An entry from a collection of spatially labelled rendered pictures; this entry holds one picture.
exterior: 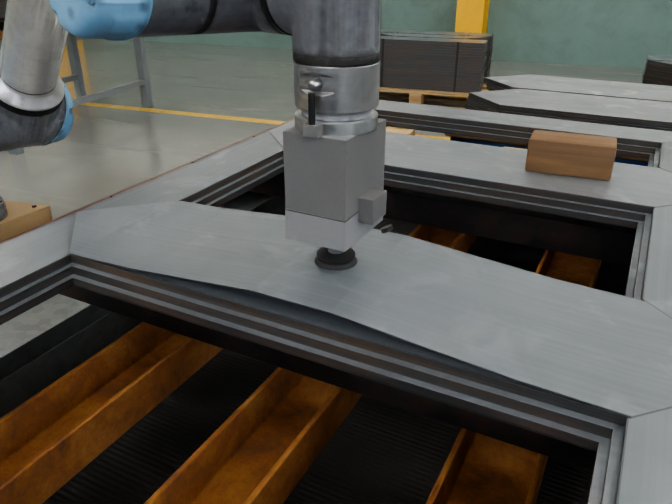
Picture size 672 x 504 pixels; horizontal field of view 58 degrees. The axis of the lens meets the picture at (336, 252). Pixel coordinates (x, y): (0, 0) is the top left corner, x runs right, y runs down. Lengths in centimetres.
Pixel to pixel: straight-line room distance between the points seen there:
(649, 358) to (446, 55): 460
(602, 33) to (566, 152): 676
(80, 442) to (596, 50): 737
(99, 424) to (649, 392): 50
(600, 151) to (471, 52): 412
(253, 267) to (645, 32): 726
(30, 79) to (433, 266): 73
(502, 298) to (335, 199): 18
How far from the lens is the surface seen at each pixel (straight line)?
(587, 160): 95
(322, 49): 51
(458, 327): 53
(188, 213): 78
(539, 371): 51
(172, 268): 64
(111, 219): 80
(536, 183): 92
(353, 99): 52
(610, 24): 769
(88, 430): 67
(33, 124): 115
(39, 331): 92
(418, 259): 62
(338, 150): 52
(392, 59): 516
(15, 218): 117
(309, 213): 55
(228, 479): 63
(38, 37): 103
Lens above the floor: 114
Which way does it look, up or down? 26 degrees down
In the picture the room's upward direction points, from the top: straight up
